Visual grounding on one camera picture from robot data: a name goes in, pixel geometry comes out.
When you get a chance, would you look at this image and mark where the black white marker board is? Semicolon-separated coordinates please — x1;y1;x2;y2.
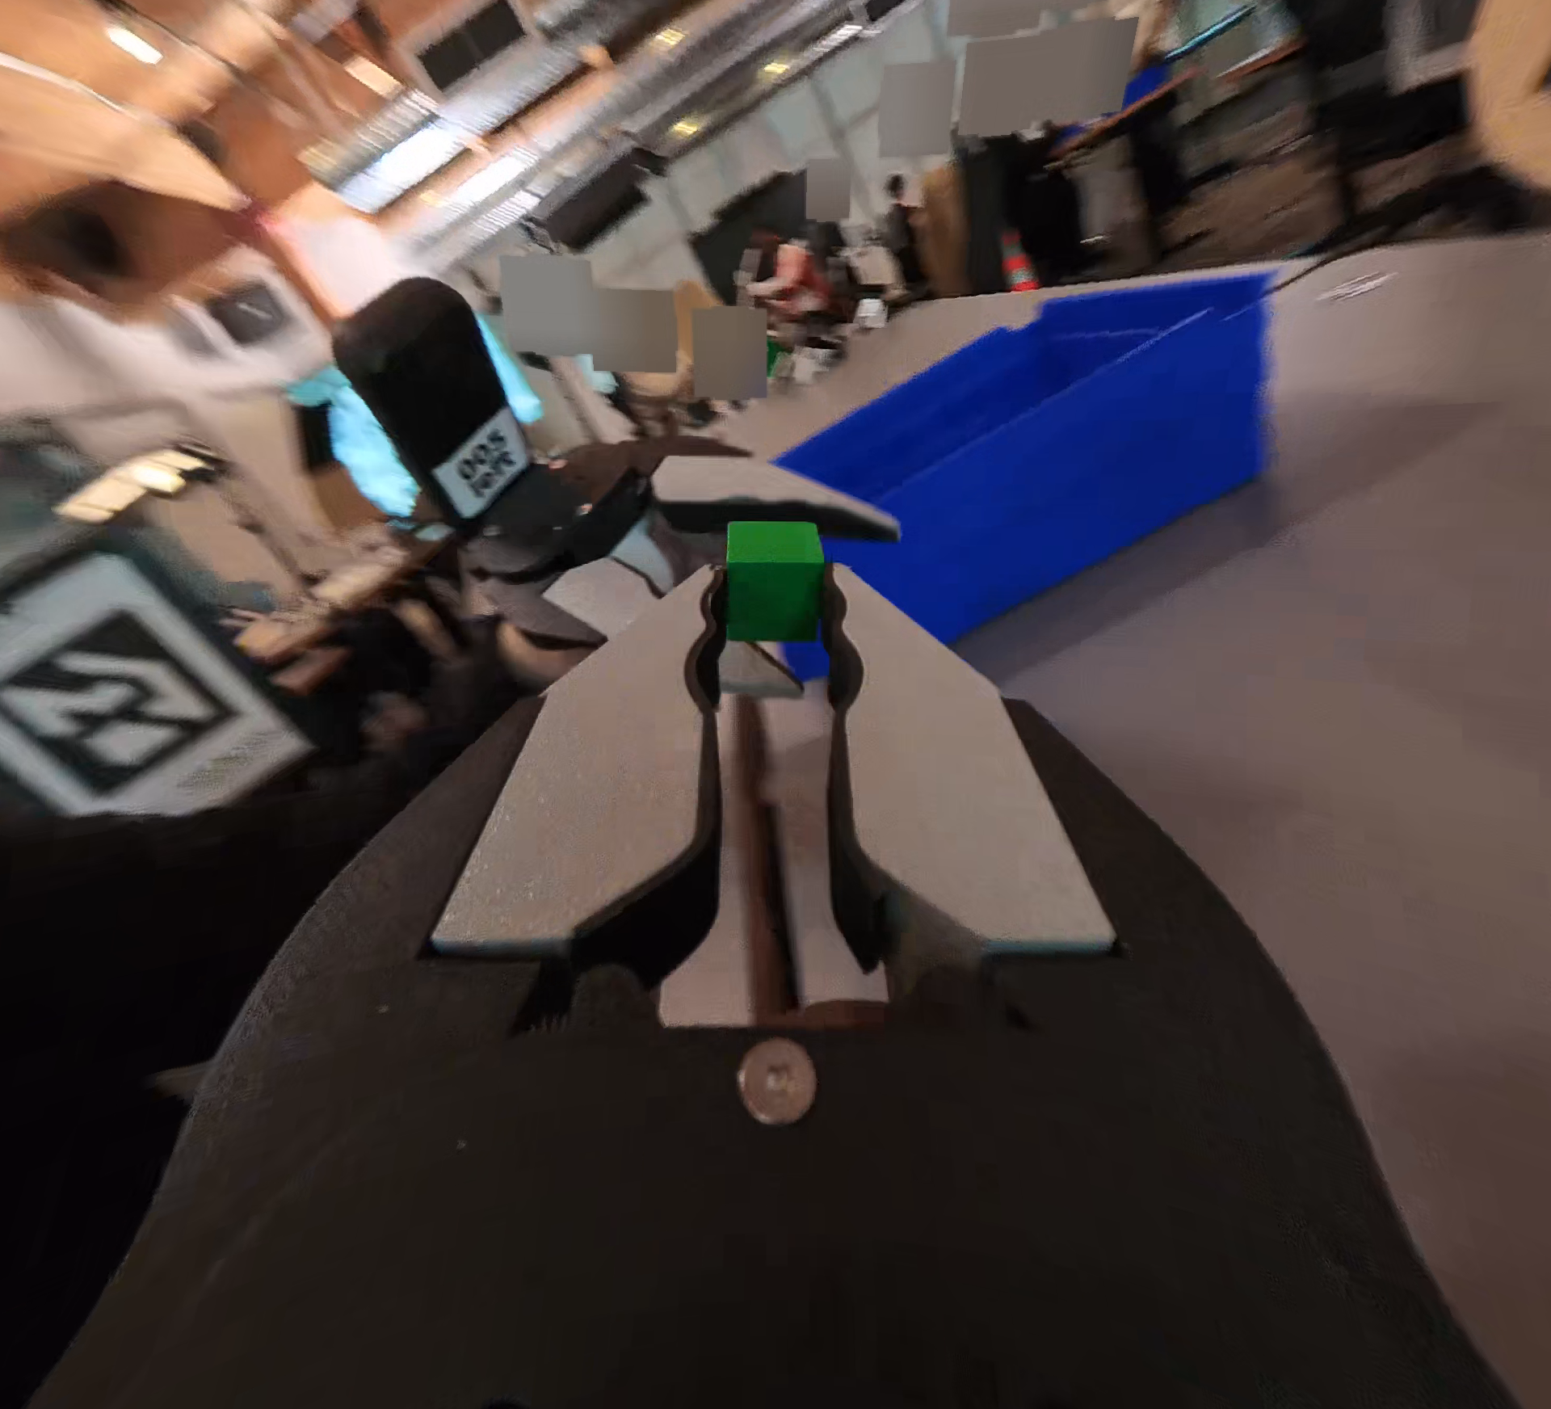
0;541;318;825

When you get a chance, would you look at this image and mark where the green wooden cube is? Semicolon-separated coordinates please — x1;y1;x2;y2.
724;521;828;645

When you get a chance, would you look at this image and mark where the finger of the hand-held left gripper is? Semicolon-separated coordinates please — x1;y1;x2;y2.
544;558;807;702
652;459;904;545

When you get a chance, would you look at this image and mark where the blue plastic bin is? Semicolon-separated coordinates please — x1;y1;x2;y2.
772;270;1280;686

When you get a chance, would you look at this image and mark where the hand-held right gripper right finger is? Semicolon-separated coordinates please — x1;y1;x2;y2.
824;563;1117;980

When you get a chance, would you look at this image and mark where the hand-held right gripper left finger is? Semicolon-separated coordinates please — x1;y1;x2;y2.
429;563;728;980

